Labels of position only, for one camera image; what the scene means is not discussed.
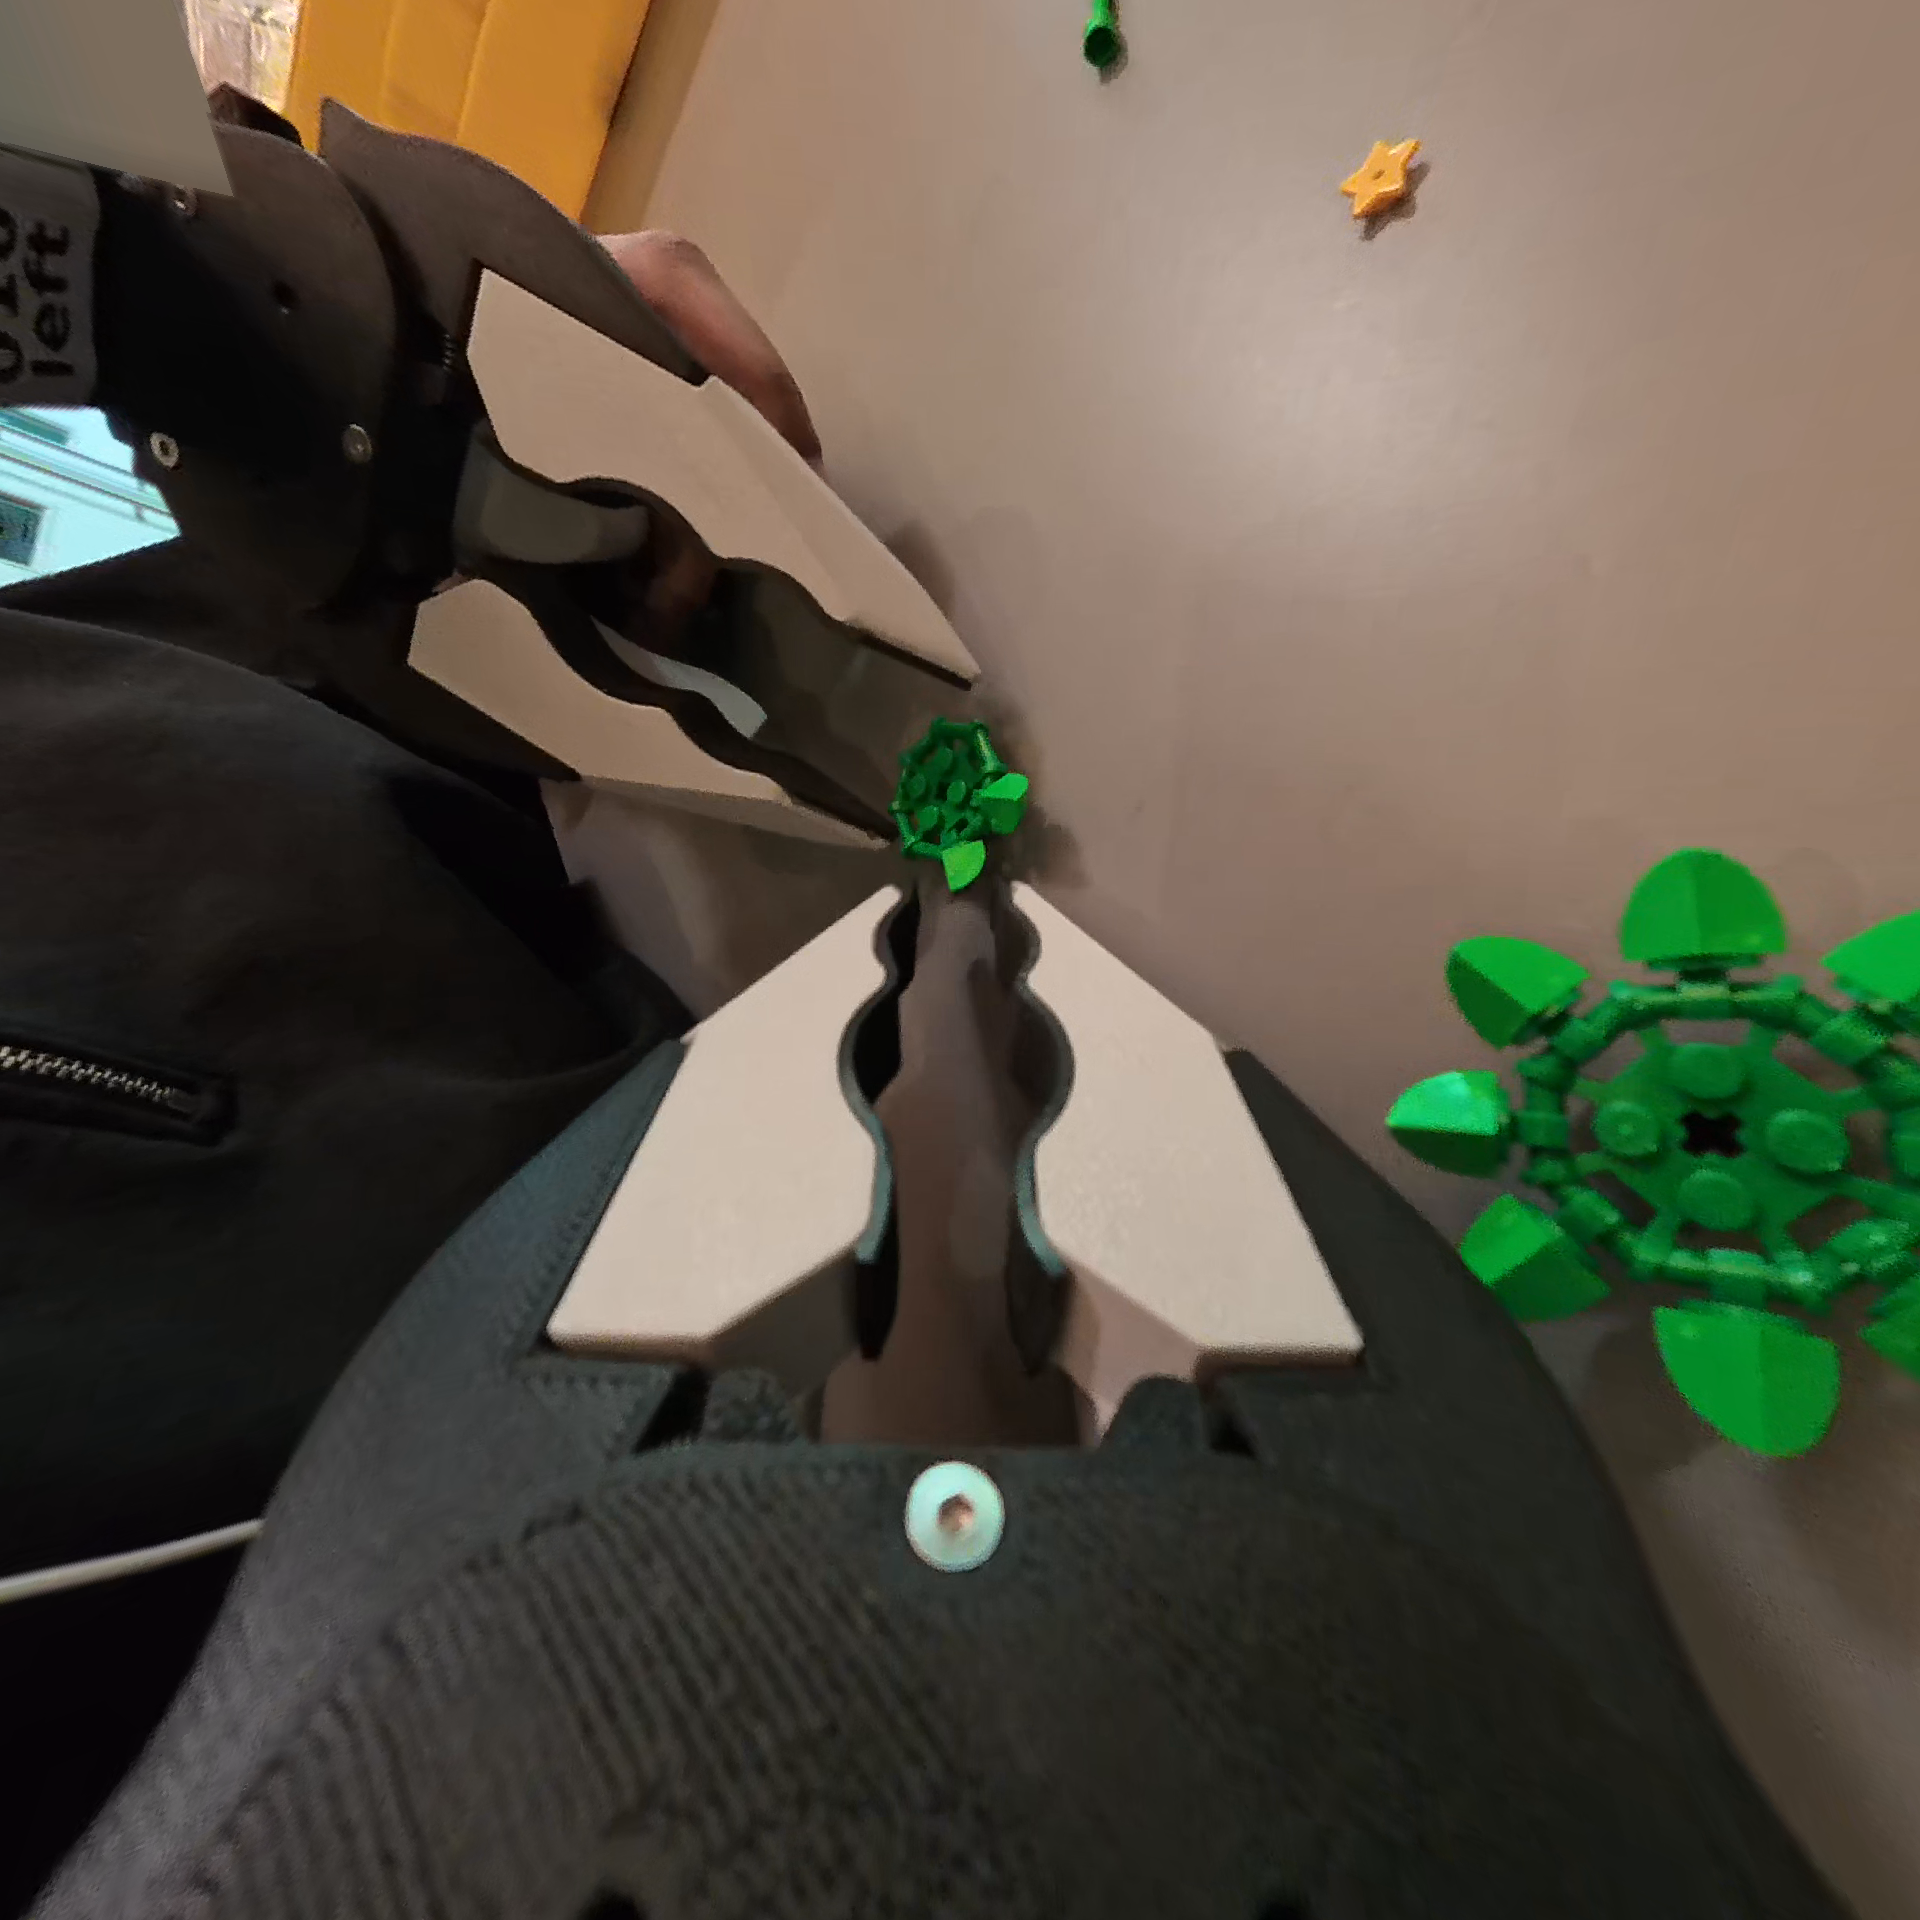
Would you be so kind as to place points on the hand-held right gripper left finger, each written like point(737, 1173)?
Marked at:
point(720, 1184)

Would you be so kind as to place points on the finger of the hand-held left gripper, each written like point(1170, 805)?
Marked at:
point(720, 464)
point(570, 697)

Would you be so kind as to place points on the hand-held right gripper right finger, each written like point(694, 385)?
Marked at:
point(1185, 1201)

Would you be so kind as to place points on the green toy web disc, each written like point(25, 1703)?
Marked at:
point(938, 786)

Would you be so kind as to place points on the green toy leaf piece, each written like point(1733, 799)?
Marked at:
point(962, 864)

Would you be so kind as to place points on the person's left hand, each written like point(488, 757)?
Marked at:
point(720, 316)

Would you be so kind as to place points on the clear plastic bags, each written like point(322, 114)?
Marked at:
point(241, 45)

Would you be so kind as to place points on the yellow storage bin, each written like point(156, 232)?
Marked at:
point(480, 90)

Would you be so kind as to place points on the large green leaf wheel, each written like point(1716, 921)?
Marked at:
point(1694, 1142)

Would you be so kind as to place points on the green toy stalk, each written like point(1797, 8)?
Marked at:
point(1101, 32)

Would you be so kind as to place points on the yellow toy star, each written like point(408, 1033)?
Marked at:
point(1381, 176)

